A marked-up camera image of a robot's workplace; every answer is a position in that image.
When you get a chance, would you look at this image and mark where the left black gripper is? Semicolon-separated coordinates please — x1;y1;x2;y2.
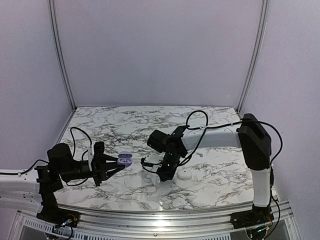
59;154;125;187

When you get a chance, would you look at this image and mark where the purple earbud charging case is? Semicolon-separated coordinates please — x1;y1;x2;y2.
117;151;133;168

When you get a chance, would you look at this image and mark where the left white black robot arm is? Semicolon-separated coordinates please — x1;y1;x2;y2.
0;142;132;223

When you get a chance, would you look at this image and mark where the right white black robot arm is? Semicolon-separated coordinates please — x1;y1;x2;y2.
147;113;272;224

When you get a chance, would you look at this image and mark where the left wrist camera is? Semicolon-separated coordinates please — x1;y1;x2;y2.
87;141;105;166

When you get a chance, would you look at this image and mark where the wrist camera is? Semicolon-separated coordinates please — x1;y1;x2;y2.
87;141;105;166
140;157;162;168

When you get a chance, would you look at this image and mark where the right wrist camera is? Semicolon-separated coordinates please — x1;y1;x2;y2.
140;157;162;168

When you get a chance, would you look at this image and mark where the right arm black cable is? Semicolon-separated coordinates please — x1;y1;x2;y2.
140;110;284;173

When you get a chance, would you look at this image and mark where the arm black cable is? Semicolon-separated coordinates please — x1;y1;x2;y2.
140;110;284;173
17;126;96;186

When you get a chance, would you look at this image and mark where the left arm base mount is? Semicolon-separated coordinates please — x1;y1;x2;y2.
36;192;80;228

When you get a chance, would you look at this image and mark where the aluminium front rail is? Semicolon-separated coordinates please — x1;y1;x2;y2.
9;201;301;240

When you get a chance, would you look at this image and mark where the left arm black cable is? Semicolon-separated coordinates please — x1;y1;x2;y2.
17;126;96;186

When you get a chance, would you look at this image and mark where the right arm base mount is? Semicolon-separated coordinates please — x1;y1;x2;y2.
230;196;274;229

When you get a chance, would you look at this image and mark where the left aluminium corner post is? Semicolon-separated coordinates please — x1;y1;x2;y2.
48;0;77;112

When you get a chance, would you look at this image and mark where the aluminium corner post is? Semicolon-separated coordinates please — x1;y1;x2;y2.
48;0;77;112
236;0;270;114

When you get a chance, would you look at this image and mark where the right aluminium corner post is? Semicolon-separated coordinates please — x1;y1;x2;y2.
236;0;270;114

